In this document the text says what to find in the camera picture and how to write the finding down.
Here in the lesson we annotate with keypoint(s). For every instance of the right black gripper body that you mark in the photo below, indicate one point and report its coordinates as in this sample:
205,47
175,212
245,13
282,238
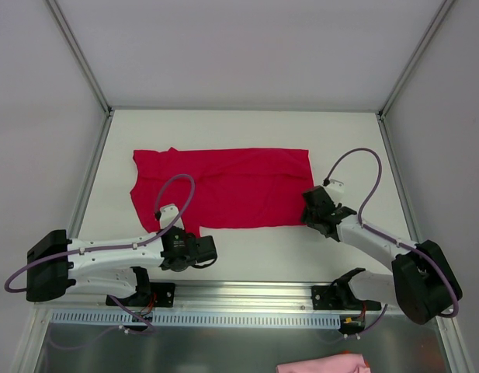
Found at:
317,206

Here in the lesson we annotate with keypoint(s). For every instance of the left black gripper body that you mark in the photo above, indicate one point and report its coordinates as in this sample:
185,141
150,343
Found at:
207,249

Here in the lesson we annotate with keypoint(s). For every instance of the red t-shirt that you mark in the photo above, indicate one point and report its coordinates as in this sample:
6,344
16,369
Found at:
218,189

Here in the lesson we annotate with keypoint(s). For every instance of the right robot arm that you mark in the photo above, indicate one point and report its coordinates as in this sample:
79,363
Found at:
420,281

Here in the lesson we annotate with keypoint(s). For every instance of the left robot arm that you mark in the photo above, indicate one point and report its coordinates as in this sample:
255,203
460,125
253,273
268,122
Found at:
59,266

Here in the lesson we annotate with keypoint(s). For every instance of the light pink folded shirt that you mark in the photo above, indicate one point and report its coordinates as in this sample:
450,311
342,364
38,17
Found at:
345,363

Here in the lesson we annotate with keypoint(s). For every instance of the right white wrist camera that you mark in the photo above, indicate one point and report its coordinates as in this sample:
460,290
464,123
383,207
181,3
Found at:
335,190

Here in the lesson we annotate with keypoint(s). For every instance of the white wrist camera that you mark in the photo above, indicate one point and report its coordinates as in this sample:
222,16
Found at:
166,214
335,190

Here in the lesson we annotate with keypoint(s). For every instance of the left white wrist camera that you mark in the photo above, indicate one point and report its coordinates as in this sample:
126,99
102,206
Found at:
166,214

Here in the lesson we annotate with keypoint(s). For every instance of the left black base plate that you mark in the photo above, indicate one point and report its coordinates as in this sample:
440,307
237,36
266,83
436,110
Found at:
160,295

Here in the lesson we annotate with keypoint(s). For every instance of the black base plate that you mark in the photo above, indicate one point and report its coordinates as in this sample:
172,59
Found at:
337,296
160,295

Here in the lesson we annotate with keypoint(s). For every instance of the aluminium front rail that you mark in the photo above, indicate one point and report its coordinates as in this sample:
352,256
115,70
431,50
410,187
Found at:
200,296

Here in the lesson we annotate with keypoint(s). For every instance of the slotted grey cable duct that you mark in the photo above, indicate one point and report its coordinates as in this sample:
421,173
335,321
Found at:
198,319

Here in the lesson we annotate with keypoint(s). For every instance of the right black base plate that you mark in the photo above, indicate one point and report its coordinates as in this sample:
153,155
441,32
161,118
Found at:
337,296

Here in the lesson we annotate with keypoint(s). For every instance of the right aluminium frame post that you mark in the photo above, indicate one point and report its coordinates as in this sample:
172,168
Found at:
423,45

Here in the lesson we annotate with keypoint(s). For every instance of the aluminium frame post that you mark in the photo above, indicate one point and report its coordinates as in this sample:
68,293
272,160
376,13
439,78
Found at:
74,47
423,45

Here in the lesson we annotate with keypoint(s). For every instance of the left aluminium frame post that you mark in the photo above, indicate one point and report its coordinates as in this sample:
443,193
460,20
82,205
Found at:
74,47

